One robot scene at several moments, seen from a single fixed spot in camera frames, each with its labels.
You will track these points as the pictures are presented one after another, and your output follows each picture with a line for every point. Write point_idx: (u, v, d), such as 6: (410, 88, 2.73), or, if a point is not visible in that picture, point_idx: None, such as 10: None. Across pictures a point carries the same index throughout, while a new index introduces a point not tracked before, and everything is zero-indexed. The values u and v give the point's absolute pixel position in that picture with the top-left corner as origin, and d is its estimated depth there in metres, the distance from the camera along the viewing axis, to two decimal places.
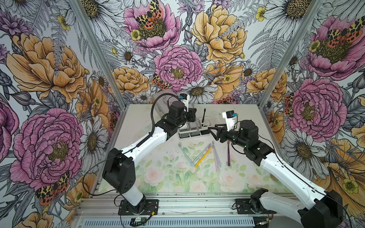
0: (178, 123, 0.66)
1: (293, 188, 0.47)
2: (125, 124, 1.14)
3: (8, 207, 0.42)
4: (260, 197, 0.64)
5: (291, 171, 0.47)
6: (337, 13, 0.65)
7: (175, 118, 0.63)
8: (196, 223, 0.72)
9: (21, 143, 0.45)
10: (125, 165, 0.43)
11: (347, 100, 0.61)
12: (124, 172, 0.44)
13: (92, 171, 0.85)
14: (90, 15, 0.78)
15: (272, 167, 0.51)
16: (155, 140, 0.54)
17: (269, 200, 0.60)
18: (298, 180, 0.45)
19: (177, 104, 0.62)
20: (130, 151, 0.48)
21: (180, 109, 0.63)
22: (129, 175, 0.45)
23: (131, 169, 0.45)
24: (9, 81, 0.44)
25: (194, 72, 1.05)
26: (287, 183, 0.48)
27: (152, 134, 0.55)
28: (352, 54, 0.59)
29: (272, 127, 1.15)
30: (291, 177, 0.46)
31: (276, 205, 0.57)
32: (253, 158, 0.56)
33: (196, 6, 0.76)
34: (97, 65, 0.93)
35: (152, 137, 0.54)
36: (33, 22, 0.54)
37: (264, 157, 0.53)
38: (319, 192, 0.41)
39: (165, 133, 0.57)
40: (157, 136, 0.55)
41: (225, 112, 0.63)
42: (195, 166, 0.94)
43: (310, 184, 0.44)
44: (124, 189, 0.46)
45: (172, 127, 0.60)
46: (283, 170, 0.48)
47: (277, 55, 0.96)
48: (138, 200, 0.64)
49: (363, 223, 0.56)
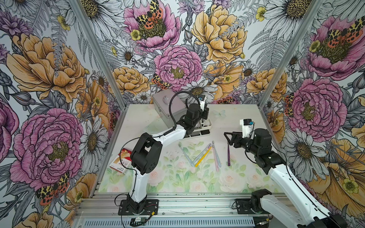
0: (195, 123, 0.75)
1: (296, 202, 0.46)
2: (125, 124, 1.14)
3: (8, 207, 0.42)
4: (261, 198, 0.64)
5: (298, 185, 0.47)
6: (337, 13, 0.65)
7: (191, 120, 0.72)
8: (196, 223, 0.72)
9: (20, 143, 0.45)
10: (155, 147, 0.52)
11: (347, 100, 0.61)
12: (154, 154, 0.51)
13: (92, 171, 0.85)
14: (90, 15, 0.78)
15: (279, 177, 0.52)
16: (176, 134, 0.63)
17: (270, 204, 0.60)
18: (302, 194, 0.45)
19: (193, 108, 0.70)
20: (158, 137, 0.56)
21: (196, 114, 0.71)
22: (156, 156, 0.53)
23: (159, 152, 0.53)
24: (9, 81, 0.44)
25: (194, 72, 1.05)
26: (291, 197, 0.48)
27: (175, 128, 0.64)
28: (352, 54, 0.59)
29: (272, 127, 1.15)
30: (296, 191, 0.46)
31: (276, 210, 0.57)
32: (263, 165, 0.57)
33: (196, 6, 0.76)
34: (97, 65, 0.93)
35: (175, 131, 0.63)
36: (33, 22, 0.54)
37: (273, 166, 0.53)
38: (321, 212, 0.41)
39: (184, 129, 0.67)
40: (178, 131, 0.64)
41: (243, 120, 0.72)
42: (195, 166, 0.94)
43: (314, 202, 0.43)
44: (148, 169, 0.53)
45: (190, 127, 0.70)
46: (289, 182, 0.48)
47: (277, 55, 0.96)
48: (142, 196, 0.65)
49: (363, 223, 0.56)
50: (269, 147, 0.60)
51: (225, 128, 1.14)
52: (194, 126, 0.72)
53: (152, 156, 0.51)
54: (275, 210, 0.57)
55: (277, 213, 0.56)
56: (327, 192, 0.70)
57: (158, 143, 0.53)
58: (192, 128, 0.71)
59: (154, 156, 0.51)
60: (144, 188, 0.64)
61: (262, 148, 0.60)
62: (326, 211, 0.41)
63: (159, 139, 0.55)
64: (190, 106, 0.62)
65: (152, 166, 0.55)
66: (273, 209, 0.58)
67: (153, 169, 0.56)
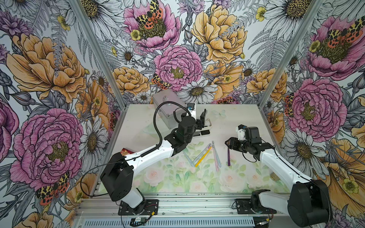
0: (187, 140, 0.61)
1: (284, 176, 0.49)
2: (125, 124, 1.14)
3: (9, 207, 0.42)
4: (259, 193, 0.66)
5: (284, 162, 0.51)
6: (337, 13, 0.65)
7: (182, 135, 0.61)
8: (196, 223, 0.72)
9: (20, 143, 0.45)
10: (124, 172, 0.42)
11: (347, 100, 0.61)
12: (123, 180, 0.42)
13: (92, 171, 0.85)
14: (90, 15, 0.78)
15: (268, 158, 0.57)
16: (160, 154, 0.53)
17: (266, 196, 0.61)
18: (288, 168, 0.49)
19: (185, 122, 0.58)
20: (133, 159, 0.47)
21: (188, 129, 0.60)
22: (125, 183, 0.44)
23: (129, 178, 0.43)
24: (9, 81, 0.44)
25: (194, 72, 1.05)
26: (280, 173, 0.52)
27: (158, 147, 0.54)
28: (352, 54, 0.59)
29: (272, 127, 1.15)
30: (283, 166, 0.50)
31: (272, 201, 0.58)
32: (255, 152, 0.63)
33: (196, 6, 0.76)
34: (97, 65, 0.93)
35: (158, 150, 0.53)
36: (33, 22, 0.54)
37: (263, 150, 0.59)
38: (303, 177, 0.45)
39: (171, 148, 0.56)
40: (163, 150, 0.54)
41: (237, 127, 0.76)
42: (195, 166, 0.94)
43: (298, 172, 0.47)
44: (116, 196, 0.44)
45: (180, 144, 0.59)
46: (276, 160, 0.53)
47: (277, 55, 0.96)
48: (137, 202, 0.63)
49: (363, 223, 0.56)
50: (259, 138, 0.68)
51: (225, 128, 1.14)
52: (185, 143, 0.61)
53: (122, 183, 0.42)
54: (273, 197, 0.57)
55: (275, 203, 0.56)
56: None
57: (129, 168, 0.44)
58: (183, 146, 0.60)
59: (122, 182, 0.42)
60: (138, 193, 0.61)
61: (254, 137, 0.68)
62: (307, 178, 0.44)
63: (134, 162, 0.46)
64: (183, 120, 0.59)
65: (124, 193, 0.46)
66: (271, 202, 0.59)
67: (125, 195, 0.48)
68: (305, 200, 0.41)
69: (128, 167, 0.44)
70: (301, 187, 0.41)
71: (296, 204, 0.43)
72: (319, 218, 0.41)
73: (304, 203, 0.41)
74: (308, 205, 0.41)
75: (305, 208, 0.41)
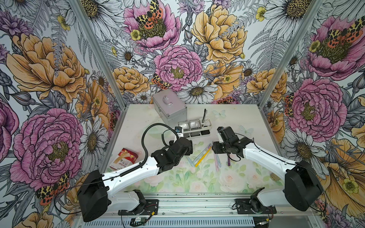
0: (177, 160, 0.62)
1: (272, 166, 0.51)
2: (125, 124, 1.14)
3: (9, 207, 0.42)
4: (257, 194, 0.66)
5: (267, 153, 0.53)
6: (337, 12, 0.65)
7: (175, 154, 0.59)
8: (196, 223, 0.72)
9: (20, 143, 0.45)
10: (97, 195, 0.40)
11: (347, 100, 0.61)
12: (95, 204, 0.39)
13: (92, 171, 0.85)
14: (90, 15, 0.78)
15: (252, 153, 0.57)
16: (142, 173, 0.50)
17: (265, 195, 0.61)
18: (273, 158, 0.50)
19: (183, 141, 0.60)
20: (110, 179, 0.44)
21: (183, 149, 0.60)
22: (99, 206, 0.41)
23: (103, 201, 0.41)
24: (9, 81, 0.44)
25: (194, 72, 1.05)
26: (266, 165, 0.53)
27: (141, 166, 0.51)
28: (352, 54, 0.59)
29: (272, 127, 1.15)
30: (268, 157, 0.51)
31: (269, 195, 0.59)
32: (237, 150, 0.62)
33: (196, 6, 0.76)
34: (97, 65, 0.93)
35: (141, 169, 0.50)
36: (33, 22, 0.54)
37: (244, 147, 0.59)
38: (290, 164, 0.46)
39: (157, 167, 0.53)
40: (146, 169, 0.51)
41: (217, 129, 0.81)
42: (195, 166, 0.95)
43: (283, 159, 0.49)
44: (91, 217, 0.43)
45: (169, 162, 0.56)
46: (260, 153, 0.54)
47: (277, 55, 0.96)
48: (132, 206, 0.62)
49: (363, 223, 0.56)
50: (235, 136, 0.69)
51: None
52: (175, 163, 0.59)
53: (94, 207, 0.40)
54: (270, 193, 0.58)
55: (274, 199, 0.57)
56: (327, 192, 0.70)
57: (104, 190, 0.41)
58: (171, 165, 0.57)
59: (95, 206, 0.40)
60: (130, 199, 0.60)
61: (230, 137, 0.68)
62: (292, 163, 0.46)
63: (110, 183, 0.43)
64: (180, 139, 0.60)
65: (98, 214, 0.44)
66: (270, 199, 0.59)
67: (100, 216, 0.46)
68: (300, 185, 0.42)
69: (101, 188, 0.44)
70: (293, 175, 0.42)
71: (294, 193, 0.44)
72: (314, 197, 0.43)
73: (300, 189, 0.42)
74: (303, 189, 0.42)
75: (303, 194, 0.42)
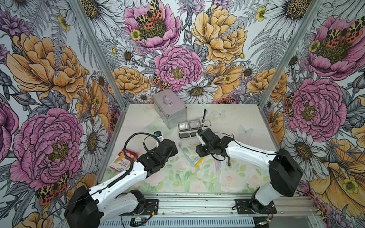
0: (164, 161, 0.63)
1: (254, 160, 0.53)
2: (125, 124, 1.14)
3: (9, 207, 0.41)
4: (255, 195, 0.65)
5: (248, 147, 0.54)
6: (337, 13, 0.65)
7: (161, 156, 0.61)
8: (196, 223, 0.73)
9: (21, 143, 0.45)
10: (88, 209, 0.39)
11: (347, 100, 0.61)
12: (86, 219, 0.39)
13: (92, 171, 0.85)
14: (90, 15, 0.78)
15: (235, 150, 0.58)
16: (130, 179, 0.50)
17: (261, 194, 0.62)
18: (254, 152, 0.52)
19: (168, 142, 0.63)
20: (98, 193, 0.43)
21: (168, 149, 0.62)
22: (91, 220, 0.41)
23: (95, 214, 0.41)
24: (9, 81, 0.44)
25: (194, 73, 1.05)
26: (249, 159, 0.55)
27: (129, 173, 0.51)
28: (352, 54, 0.59)
29: (272, 127, 1.14)
30: (250, 152, 0.53)
31: (264, 193, 0.60)
32: (220, 151, 0.63)
33: (196, 6, 0.76)
34: (97, 65, 0.93)
35: (129, 176, 0.50)
36: (33, 22, 0.54)
37: (226, 147, 0.60)
38: (271, 155, 0.48)
39: (145, 171, 0.54)
40: (134, 175, 0.51)
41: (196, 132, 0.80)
42: (195, 166, 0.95)
43: (263, 151, 0.51)
44: None
45: (156, 164, 0.57)
46: (242, 149, 0.55)
47: (277, 55, 0.96)
48: (131, 208, 0.62)
49: (363, 223, 0.56)
50: (216, 137, 0.69)
51: (225, 128, 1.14)
52: (162, 164, 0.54)
53: (86, 223, 0.39)
54: (263, 190, 0.59)
55: (269, 195, 0.58)
56: (327, 192, 0.70)
57: (94, 204, 0.41)
58: (158, 167, 0.59)
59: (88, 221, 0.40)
60: (126, 203, 0.59)
61: (212, 138, 0.68)
62: (273, 154, 0.48)
63: (99, 195, 0.43)
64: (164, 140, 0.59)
65: None
66: (267, 197, 0.60)
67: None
68: (283, 174, 0.44)
69: (91, 202, 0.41)
70: (276, 166, 0.44)
71: (280, 182, 0.46)
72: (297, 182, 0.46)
73: (284, 177, 0.44)
74: (287, 177, 0.44)
75: (287, 181, 0.44)
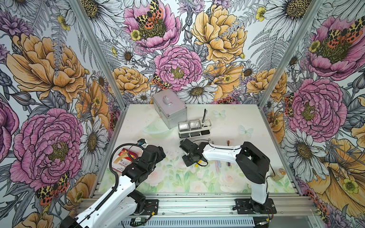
0: (150, 167, 0.63)
1: (228, 158, 0.57)
2: (125, 124, 1.14)
3: (8, 207, 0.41)
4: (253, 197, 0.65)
5: (220, 147, 0.60)
6: (337, 13, 0.65)
7: (147, 163, 0.61)
8: (196, 223, 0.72)
9: (21, 143, 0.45)
10: None
11: (347, 100, 0.61)
12: None
13: (92, 171, 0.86)
14: (90, 15, 0.78)
15: (209, 153, 0.63)
16: (120, 195, 0.50)
17: (255, 193, 0.63)
18: (224, 149, 0.57)
19: (151, 148, 0.63)
20: (86, 218, 0.42)
21: (153, 155, 0.62)
22: None
23: None
24: (9, 81, 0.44)
25: (194, 72, 1.05)
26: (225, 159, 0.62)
27: (116, 189, 0.50)
28: (352, 54, 0.59)
29: (272, 127, 1.14)
30: (221, 151, 0.58)
31: (256, 190, 0.61)
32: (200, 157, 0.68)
33: (196, 6, 0.76)
34: (97, 65, 0.93)
35: (117, 192, 0.50)
36: (33, 22, 0.54)
37: (204, 153, 0.65)
38: (237, 149, 0.54)
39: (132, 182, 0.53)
40: (122, 190, 0.51)
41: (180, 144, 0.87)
42: (195, 166, 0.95)
43: (231, 147, 0.56)
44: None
45: (143, 173, 0.57)
46: (214, 151, 0.61)
47: (277, 55, 0.96)
48: (131, 210, 0.62)
49: (363, 223, 0.56)
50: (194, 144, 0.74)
51: (225, 128, 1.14)
52: (148, 171, 0.60)
53: None
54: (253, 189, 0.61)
55: (259, 191, 0.60)
56: (327, 192, 0.70)
57: None
58: (146, 175, 0.59)
59: None
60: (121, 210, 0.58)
61: (190, 147, 0.73)
62: (239, 148, 0.53)
63: (88, 222, 0.42)
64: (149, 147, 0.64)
65: None
66: (260, 194, 0.61)
67: None
68: (250, 164, 0.49)
69: None
70: (240, 158, 0.49)
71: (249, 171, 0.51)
72: (265, 168, 0.50)
73: (251, 166, 0.49)
74: (254, 166, 0.49)
75: (255, 170, 0.49)
